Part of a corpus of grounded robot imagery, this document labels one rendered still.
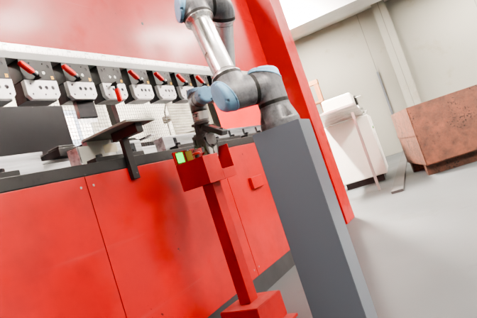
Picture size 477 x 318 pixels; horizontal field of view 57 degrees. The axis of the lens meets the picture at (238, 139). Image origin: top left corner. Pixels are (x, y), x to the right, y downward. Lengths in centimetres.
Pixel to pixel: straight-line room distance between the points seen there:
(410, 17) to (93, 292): 1030
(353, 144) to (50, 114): 437
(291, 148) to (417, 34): 976
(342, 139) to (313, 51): 552
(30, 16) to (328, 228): 144
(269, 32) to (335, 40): 746
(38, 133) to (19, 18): 73
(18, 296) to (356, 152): 515
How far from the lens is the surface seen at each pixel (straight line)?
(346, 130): 614
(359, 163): 615
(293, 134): 155
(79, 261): 165
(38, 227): 158
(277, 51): 389
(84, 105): 206
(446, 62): 1113
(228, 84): 156
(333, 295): 163
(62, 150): 215
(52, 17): 213
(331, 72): 1125
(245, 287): 200
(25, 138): 248
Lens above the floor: 65
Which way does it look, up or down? 5 degrees up
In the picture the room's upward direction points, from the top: 18 degrees counter-clockwise
